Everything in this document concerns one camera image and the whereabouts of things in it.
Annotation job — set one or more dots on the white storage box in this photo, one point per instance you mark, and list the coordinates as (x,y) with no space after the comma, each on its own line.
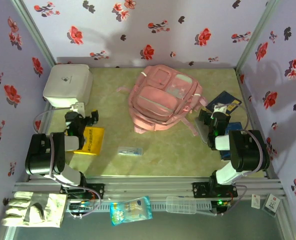
(67,85)

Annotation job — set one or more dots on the small white card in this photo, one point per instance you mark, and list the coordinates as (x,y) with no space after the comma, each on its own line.
(256,201)

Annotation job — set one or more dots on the clear plastic stationery pack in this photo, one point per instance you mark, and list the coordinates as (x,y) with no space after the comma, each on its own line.
(130,151)

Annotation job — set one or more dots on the aluminium corner post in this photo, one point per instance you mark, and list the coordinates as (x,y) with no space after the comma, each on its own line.
(33,30)
(259,30)

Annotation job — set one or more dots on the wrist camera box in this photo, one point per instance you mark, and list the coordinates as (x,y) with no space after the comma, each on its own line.
(78,107)
(220,108)

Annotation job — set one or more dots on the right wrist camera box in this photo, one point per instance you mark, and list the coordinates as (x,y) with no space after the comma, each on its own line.
(220,108)

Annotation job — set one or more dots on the aluminium base frame rail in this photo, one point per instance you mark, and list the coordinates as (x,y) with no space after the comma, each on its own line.
(147,186)

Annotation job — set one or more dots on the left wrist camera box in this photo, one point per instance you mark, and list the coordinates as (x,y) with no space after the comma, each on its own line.
(78,107)

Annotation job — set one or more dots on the beige work glove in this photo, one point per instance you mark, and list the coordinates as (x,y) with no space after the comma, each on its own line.
(37,210)

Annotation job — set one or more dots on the clear plastic organizer box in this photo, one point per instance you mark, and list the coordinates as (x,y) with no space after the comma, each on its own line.
(181,205)

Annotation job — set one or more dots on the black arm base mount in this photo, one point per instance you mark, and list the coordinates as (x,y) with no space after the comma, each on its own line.
(200,190)
(97,190)

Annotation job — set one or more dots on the grey pencil case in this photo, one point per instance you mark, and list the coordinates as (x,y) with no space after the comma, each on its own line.
(200,131)

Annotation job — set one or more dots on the dark blue yellow book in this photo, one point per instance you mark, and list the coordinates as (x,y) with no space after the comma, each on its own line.
(225,97)

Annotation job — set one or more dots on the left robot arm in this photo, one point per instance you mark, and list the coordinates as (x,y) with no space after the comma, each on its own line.
(45,155)

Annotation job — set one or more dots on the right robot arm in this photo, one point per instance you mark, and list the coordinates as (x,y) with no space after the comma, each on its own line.
(248,150)

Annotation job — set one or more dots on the blue snack bag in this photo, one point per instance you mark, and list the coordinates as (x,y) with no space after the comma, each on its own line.
(130,211)

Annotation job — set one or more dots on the pink backpack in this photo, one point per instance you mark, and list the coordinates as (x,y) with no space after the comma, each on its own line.
(157,100)

